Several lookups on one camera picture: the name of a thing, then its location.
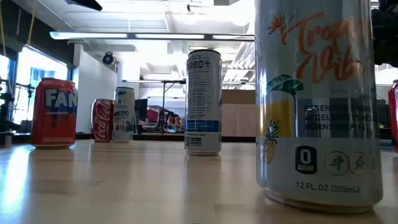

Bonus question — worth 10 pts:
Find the black equipment rack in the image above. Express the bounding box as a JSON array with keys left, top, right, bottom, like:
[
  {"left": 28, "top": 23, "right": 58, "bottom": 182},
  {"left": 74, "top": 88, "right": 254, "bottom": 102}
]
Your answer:
[{"left": 0, "top": 77, "right": 22, "bottom": 149}]

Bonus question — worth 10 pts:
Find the black overhead fixture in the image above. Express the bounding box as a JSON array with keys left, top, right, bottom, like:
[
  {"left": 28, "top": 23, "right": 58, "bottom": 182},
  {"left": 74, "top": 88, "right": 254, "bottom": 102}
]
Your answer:
[{"left": 64, "top": 0, "right": 103, "bottom": 12}]

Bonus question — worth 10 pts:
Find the dark office furniture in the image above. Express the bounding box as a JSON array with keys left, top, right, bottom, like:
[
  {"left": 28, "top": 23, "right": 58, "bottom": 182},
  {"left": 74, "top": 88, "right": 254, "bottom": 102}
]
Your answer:
[{"left": 374, "top": 93, "right": 389, "bottom": 141}]

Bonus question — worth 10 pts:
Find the long ceiling light bar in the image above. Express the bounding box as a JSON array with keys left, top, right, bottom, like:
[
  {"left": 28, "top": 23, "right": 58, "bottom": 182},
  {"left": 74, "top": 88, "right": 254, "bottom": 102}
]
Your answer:
[{"left": 49, "top": 30, "right": 256, "bottom": 42}]

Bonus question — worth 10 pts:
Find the white Celsius Arctic Vibe can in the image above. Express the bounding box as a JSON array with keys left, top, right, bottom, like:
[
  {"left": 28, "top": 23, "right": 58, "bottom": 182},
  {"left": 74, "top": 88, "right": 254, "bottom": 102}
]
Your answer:
[
  {"left": 112, "top": 86, "right": 136, "bottom": 144},
  {"left": 184, "top": 49, "right": 223, "bottom": 157}
]

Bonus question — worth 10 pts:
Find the round black ceiling device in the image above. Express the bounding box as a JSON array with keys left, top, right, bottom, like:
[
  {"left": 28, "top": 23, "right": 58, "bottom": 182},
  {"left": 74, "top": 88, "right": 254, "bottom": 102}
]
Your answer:
[{"left": 101, "top": 51, "right": 114, "bottom": 65}]

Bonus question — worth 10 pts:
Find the Celsius Tropical Vibe can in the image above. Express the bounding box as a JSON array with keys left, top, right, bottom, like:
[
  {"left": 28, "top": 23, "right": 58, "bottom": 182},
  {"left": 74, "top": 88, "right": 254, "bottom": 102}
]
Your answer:
[{"left": 254, "top": 0, "right": 384, "bottom": 215}]

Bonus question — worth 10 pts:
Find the red storage cart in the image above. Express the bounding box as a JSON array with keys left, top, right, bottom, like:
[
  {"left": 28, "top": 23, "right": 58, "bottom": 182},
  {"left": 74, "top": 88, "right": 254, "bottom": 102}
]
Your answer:
[{"left": 146, "top": 108, "right": 160, "bottom": 124}]

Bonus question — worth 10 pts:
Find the yellow cable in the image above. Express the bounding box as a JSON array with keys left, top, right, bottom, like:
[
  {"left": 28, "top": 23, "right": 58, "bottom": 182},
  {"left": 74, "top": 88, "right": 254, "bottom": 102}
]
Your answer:
[{"left": 26, "top": 0, "right": 38, "bottom": 47}]

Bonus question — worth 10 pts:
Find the red Coca-Cola can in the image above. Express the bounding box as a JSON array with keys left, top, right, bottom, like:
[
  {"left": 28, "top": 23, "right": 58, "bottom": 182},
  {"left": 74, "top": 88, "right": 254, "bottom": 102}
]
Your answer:
[
  {"left": 90, "top": 98, "right": 115, "bottom": 143},
  {"left": 387, "top": 79, "right": 398, "bottom": 153}
]

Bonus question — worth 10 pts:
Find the black tripod stand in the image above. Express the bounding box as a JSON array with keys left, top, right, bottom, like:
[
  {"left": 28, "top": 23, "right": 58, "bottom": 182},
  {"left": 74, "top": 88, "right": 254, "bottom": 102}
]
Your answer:
[{"left": 14, "top": 81, "right": 37, "bottom": 133}]

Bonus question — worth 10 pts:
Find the black table frame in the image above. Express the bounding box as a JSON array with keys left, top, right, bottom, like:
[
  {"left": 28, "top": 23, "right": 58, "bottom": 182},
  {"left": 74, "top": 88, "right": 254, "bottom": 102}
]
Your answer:
[{"left": 12, "top": 132, "right": 256, "bottom": 144}]

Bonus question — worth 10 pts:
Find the red Fanta strawberry can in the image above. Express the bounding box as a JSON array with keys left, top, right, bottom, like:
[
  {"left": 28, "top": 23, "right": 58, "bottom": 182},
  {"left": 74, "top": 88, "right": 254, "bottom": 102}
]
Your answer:
[{"left": 30, "top": 77, "right": 78, "bottom": 150}]

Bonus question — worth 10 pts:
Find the beige partition panel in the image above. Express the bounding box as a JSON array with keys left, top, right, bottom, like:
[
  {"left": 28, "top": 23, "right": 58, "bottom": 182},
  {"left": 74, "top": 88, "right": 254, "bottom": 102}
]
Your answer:
[{"left": 221, "top": 104, "right": 256, "bottom": 138}]

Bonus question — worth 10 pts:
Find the black monitor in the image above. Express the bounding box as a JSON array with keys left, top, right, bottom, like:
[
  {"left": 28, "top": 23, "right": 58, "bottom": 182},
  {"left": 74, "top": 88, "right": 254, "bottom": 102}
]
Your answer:
[{"left": 135, "top": 98, "right": 149, "bottom": 125}]

